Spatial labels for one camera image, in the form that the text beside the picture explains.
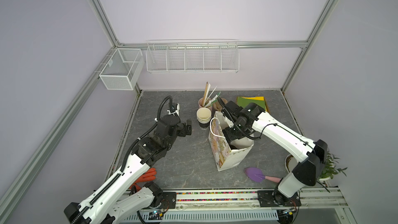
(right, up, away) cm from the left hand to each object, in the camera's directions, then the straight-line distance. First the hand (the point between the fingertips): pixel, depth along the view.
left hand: (181, 120), depth 71 cm
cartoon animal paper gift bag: (+20, -15, -4) cm, 25 cm away
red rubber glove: (-19, -31, +11) cm, 38 cm away
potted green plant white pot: (+65, -21, -5) cm, 68 cm away
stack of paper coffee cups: (+10, +1, +23) cm, 25 cm away
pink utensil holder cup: (+11, +9, +30) cm, 34 cm away
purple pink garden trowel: (+38, -30, +11) cm, 50 cm away
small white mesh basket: (-43, +31, +29) cm, 60 cm away
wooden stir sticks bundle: (+16, +12, +23) cm, 30 cm away
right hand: (+24, -9, +5) cm, 27 cm away
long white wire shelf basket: (+15, +42, +37) cm, 58 cm away
